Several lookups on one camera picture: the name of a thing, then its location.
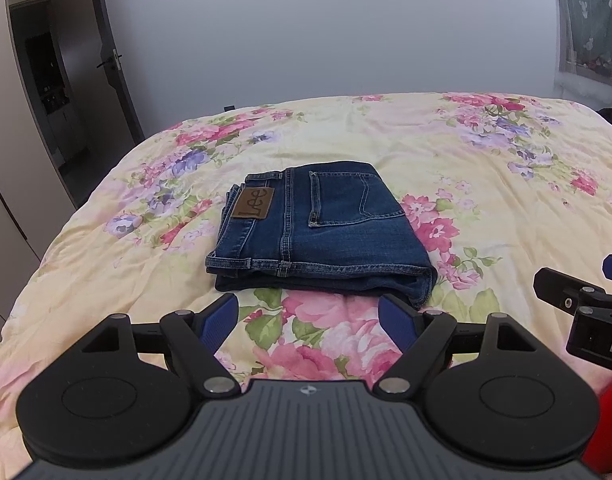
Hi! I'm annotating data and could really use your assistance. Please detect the door handle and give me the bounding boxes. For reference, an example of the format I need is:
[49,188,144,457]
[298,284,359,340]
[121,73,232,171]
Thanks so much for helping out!
[96,49,124,72]

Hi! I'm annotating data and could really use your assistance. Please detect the green printed curtain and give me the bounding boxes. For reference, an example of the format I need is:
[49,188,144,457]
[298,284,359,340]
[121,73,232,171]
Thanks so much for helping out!
[550,0,612,91]

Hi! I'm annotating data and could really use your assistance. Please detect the dark grey door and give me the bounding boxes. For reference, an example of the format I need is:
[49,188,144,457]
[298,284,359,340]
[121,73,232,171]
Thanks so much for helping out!
[86,0,148,171]

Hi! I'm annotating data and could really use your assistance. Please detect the beige wardrobe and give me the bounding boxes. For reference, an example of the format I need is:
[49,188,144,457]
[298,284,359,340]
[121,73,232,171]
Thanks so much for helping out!
[0,0,94,323]

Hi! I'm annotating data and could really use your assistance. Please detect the blue denim pants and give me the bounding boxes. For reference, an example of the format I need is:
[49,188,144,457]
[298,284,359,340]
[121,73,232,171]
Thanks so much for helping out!
[205,160,439,311]

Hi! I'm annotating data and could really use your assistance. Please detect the floral bed blanket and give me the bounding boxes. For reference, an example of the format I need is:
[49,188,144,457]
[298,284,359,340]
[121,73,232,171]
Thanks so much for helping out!
[0,91,612,480]

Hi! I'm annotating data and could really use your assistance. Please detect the red clothing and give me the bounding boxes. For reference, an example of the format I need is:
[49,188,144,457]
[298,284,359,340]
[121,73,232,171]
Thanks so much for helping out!
[580,377,612,477]

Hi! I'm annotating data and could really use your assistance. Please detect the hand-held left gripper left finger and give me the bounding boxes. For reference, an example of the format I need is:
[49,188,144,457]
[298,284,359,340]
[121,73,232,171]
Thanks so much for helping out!
[81,294,241,398]

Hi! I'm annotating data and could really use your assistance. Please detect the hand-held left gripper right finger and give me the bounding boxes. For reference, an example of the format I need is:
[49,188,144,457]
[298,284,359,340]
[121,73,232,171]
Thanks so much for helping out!
[376,294,534,397]

